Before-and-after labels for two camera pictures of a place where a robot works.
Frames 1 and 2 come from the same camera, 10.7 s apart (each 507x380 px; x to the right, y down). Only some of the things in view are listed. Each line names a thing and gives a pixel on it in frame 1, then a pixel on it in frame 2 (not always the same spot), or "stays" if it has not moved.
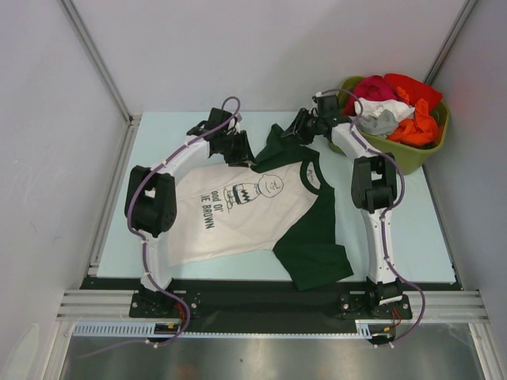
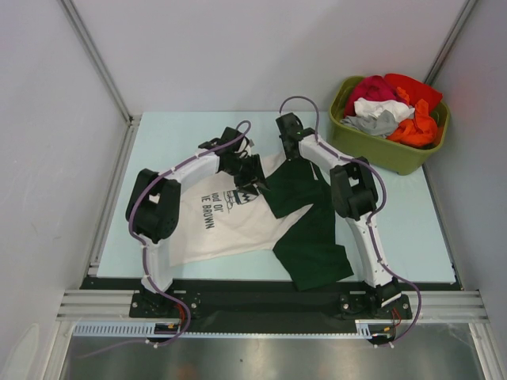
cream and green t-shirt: [282, 201] stays
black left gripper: [243, 156] to [254, 176]
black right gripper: [298, 127] to [291, 156]
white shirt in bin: [373, 108] stays
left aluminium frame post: [99, 61] stays
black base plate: [267, 301] stays
